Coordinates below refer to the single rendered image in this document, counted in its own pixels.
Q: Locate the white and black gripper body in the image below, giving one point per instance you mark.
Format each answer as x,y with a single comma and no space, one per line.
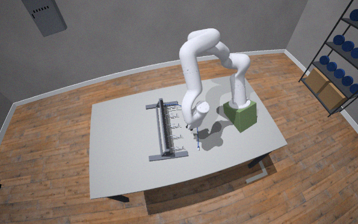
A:
192,126

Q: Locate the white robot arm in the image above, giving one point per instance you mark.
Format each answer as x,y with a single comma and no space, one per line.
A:
209,40

